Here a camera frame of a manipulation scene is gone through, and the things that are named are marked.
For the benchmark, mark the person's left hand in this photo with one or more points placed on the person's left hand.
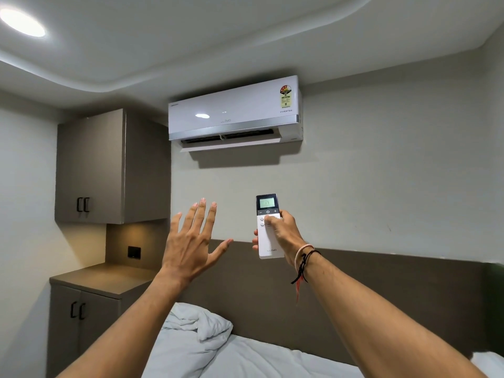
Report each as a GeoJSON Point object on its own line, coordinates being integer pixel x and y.
{"type": "Point", "coordinates": [188, 251]}

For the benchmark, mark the person's right hand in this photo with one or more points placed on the person's right hand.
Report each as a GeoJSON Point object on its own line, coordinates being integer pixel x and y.
{"type": "Point", "coordinates": [284, 236]}

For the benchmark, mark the person's left thumb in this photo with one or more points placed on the person's left thumb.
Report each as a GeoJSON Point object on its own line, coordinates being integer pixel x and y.
{"type": "Point", "coordinates": [223, 249]}

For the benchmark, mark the person's right thumb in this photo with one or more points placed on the person's right thumb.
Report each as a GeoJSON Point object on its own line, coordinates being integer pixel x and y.
{"type": "Point", "coordinates": [276, 220]}

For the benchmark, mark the person's left little finger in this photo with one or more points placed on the person's left little finger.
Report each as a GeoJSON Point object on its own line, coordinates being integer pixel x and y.
{"type": "Point", "coordinates": [175, 229]}

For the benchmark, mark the person's left middle finger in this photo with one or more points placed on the person's left middle finger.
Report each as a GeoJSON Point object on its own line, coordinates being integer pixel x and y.
{"type": "Point", "coordinates": [200, 219]}

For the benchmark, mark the white remote control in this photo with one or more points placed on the white remote control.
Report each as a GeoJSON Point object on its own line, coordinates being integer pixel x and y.
{"type": "Point", "coordinates": [267, 203]}

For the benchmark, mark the person's left forearm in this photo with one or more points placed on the person's left forearm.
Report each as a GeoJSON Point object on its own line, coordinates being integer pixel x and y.
{"type": "Point", "coordinates": [130, 330]}

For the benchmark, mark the person's right forearm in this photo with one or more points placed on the person's right forearm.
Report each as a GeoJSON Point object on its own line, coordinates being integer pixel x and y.
{"type": "Point", "coordinates": [378, 322]}

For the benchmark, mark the brown bed headboard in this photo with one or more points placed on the brown bed headboard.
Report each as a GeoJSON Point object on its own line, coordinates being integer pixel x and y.
{"type": "Point", "coordinates": [252, 287]}

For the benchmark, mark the crumpled white blanket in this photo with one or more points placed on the crumpled white blanket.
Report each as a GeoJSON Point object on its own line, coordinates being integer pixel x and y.
{"type": "Point", "coordinates": [189, 334]}

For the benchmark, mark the grey base cabinet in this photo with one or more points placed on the grey base cabinet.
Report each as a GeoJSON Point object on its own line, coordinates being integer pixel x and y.
{"type": "Point", "coordinates": [90, 295]}

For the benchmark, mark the white bed sheet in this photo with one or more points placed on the white bed sheet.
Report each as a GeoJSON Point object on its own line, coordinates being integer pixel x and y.
{"type": "Point", "coordinates": [267, 360]}

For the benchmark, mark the colourful rating sticker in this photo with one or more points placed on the colourful rating sticker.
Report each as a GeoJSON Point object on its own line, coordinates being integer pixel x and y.
{"type": "Point", "coordinates": [286, 96]}

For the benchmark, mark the round ceiling light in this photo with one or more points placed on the round ceiling light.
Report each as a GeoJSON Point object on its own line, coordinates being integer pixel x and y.
{"type": "Point", "coordinates": [20, 22]}

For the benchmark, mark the white pillow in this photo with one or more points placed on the white pillow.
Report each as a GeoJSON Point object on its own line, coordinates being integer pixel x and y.
{"type": "Point", "coordinates": [490, 366]}

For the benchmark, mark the black wall switch plate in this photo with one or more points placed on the black wall switch plate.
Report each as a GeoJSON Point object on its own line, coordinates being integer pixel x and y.
{"type": "Point", "coordinates": [134, 252]}

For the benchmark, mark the grey wall cabinet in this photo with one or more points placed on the grey wall cabinet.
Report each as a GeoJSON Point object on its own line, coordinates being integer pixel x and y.
{"type": "Point", "coordinates": [94, 165]}

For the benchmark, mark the white wall air conditioner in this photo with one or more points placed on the white wall air conditioner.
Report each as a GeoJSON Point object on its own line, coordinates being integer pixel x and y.
{"type": "Point", "coordinates": [232, 110]}

